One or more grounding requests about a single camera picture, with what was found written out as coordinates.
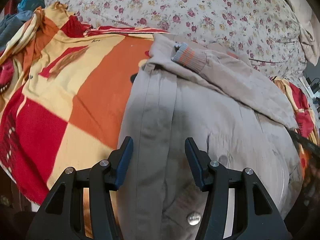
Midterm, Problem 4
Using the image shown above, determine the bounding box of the light grey jacket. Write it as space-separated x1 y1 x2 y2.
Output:
117 34 302 239

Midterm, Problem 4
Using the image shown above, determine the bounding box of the orange red yellow blanket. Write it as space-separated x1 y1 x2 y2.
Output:
0 1 171 239

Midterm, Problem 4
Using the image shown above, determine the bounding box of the blue grey striped garment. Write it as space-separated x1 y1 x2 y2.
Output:
0 10 33 51

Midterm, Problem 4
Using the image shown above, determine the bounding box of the floral bed quilt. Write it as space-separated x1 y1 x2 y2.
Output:
45 0 307 77

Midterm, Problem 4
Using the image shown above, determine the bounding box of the teal plastic bag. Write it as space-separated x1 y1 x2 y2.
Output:
17 0 45 12

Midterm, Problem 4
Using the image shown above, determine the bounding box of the beige curtain cloth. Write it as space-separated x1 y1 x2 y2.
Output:
285 0 319 66

